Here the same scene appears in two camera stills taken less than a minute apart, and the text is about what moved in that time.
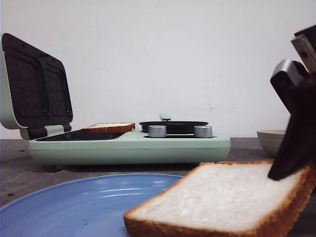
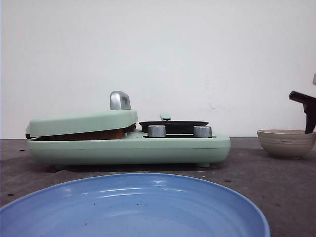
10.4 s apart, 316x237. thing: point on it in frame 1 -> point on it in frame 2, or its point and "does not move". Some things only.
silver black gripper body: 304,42 -> 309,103
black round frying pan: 174,127 does not move
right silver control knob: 203,131 does not move
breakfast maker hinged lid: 36,92 -> 120,116
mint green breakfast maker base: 132,147 does not move
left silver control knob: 157,131 does not move
